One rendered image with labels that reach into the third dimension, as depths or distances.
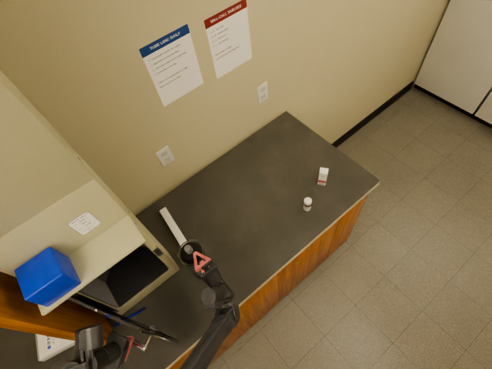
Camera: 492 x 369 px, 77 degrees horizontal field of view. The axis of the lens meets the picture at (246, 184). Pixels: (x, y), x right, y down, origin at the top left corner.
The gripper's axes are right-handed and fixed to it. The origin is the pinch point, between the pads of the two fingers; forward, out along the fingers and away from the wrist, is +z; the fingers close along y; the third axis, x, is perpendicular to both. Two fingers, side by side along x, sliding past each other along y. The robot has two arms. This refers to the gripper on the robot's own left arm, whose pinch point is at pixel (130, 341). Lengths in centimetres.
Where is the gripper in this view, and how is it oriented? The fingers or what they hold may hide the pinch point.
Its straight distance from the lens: 123.9
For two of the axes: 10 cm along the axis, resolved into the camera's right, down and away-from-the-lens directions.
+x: 9.3, 2.4, -2.8
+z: 2.5, 1.4, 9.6
